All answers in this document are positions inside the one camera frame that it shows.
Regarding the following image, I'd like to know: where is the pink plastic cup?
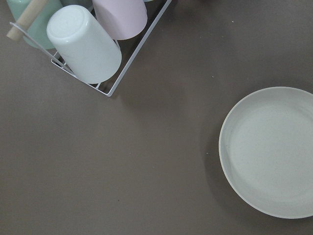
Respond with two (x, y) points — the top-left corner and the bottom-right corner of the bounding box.
(92, 0), (148, 40)

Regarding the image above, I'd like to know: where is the white plastic cup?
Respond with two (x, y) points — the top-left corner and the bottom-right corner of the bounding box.
(46, 5), (122, 84)

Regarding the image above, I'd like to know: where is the wooden rack handle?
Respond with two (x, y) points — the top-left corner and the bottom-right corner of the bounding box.
(6, 0), (48, 42)

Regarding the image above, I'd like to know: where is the mint green plastic cup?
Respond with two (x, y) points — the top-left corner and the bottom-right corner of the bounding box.
(7, 0), (62, 49)

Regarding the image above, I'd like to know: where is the white wire cup rack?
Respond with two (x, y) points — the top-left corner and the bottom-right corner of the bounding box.
(10, 0), (172, 97)

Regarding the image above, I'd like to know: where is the white round plate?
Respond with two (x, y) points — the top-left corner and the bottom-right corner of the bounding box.
(219, 87), (313, 219)

